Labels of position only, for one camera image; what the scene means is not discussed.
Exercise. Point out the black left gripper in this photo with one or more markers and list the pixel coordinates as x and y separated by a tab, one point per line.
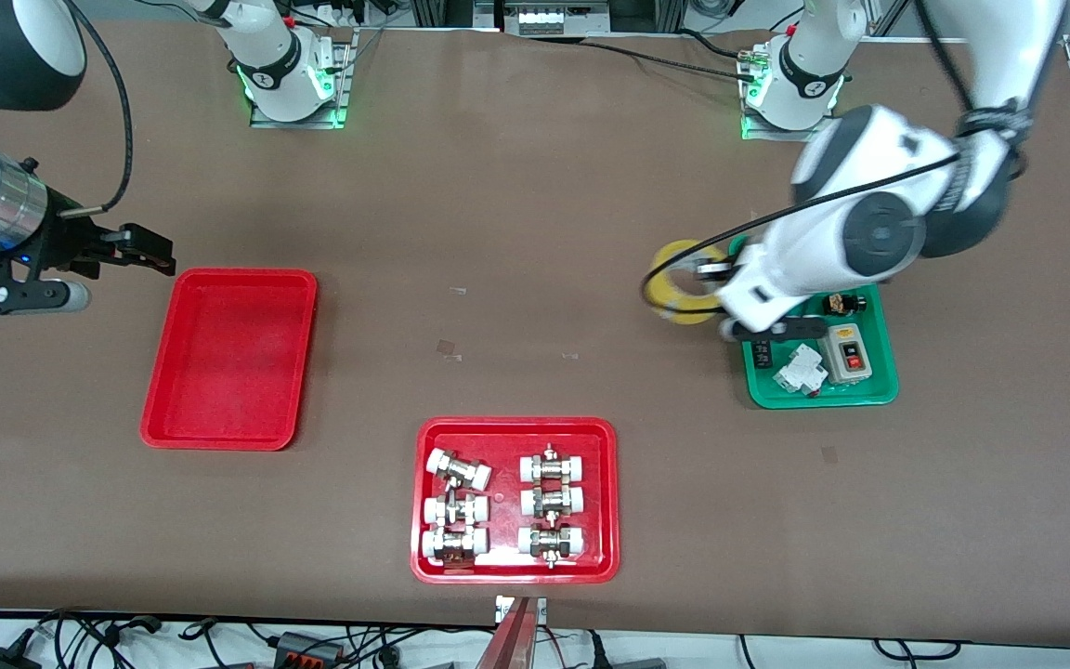
711	270

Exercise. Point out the green plastic tray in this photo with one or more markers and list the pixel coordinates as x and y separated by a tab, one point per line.
763	386

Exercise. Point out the white power strip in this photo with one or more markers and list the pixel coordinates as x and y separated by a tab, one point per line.
554	19

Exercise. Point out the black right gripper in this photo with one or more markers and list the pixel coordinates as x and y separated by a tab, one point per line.
64	238

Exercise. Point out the red tray holding fittings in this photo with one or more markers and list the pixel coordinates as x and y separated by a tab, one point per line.
505	502

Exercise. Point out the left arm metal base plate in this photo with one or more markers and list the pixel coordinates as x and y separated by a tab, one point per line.
776	135

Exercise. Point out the white metal pipe fitting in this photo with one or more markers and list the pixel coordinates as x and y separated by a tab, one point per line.
454	544
551	542
553	466
456	509
459	469
552	502

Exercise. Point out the grey push button switch box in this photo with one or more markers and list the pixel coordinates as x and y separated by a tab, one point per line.
846	358

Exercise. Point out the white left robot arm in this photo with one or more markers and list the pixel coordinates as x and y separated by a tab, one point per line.
832	251

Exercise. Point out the red aluminium camera mount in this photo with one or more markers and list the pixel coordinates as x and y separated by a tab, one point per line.
516	632

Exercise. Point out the empty red plastic tray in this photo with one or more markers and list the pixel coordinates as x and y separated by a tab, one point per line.
228	362

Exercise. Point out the yellow clear tape roll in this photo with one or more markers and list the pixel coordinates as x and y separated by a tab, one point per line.
660	302

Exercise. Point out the aluminium frame profile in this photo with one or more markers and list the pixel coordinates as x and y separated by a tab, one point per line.
451	11

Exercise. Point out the small black terminal block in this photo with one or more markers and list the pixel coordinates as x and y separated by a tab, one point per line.
762	355

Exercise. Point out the black power adapter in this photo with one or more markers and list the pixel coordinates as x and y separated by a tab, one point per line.
6	660

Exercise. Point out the clear tape scrap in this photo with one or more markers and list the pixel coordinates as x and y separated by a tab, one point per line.
449	349

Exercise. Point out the black orange connector box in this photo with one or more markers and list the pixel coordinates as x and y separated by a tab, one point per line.
310	649

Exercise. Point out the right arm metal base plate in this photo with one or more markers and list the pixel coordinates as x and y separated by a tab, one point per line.
342	84

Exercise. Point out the white circuit breaker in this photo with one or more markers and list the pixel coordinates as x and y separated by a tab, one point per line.
800	370

